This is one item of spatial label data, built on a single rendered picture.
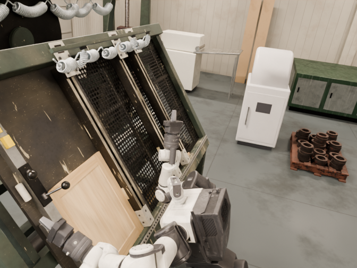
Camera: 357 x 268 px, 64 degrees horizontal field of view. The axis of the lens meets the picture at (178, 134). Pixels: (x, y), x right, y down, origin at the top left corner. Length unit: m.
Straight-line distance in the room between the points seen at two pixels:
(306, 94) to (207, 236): 5.85
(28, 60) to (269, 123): 3.85
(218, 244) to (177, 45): 6.01
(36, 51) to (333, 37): 8.15
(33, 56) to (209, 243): 1.19
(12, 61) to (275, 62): 3.83
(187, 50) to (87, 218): 5.77
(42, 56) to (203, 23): 7.78
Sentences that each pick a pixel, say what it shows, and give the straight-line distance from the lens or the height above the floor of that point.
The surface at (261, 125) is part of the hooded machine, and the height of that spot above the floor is 0.43.
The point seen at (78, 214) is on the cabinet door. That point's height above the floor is 1.21.
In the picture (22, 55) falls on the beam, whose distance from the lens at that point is 1.52.
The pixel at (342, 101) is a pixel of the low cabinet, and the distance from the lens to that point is 7.09.
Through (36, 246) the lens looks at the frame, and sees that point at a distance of 2.13.
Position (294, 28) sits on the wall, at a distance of 8.88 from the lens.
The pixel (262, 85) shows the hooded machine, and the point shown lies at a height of 1.06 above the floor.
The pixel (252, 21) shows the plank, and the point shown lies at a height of 1.66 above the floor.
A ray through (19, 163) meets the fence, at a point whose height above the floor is 1.53.
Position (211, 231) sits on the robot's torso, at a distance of 1.32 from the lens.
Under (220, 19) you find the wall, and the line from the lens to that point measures 9.01.
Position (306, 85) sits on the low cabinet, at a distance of 6.89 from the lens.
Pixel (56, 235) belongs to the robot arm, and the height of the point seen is 1.40.
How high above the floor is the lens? 2.24
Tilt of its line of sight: 27 degrees down
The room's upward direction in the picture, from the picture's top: 6 degrees clockwise
